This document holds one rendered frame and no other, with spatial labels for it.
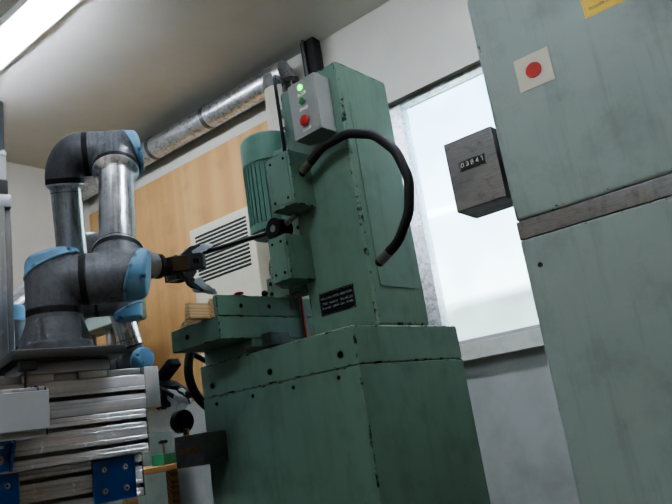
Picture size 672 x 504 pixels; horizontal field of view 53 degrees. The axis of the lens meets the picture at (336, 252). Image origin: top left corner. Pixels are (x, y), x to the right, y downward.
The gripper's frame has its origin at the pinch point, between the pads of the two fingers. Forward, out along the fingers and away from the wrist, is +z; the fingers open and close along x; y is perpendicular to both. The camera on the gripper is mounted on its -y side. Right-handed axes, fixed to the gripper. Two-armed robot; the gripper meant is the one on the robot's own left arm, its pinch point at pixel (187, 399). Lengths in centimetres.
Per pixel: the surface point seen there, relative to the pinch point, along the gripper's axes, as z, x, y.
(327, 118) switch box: 34, 5, -93
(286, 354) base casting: 49, 13, -34
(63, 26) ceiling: -188, -18, -116
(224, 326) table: 31, 20, -35
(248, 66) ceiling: -169, -121, -128
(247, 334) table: 32.5, 12.2, -33.4
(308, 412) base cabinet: 60, 13, -24
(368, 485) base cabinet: 82, 13, -17
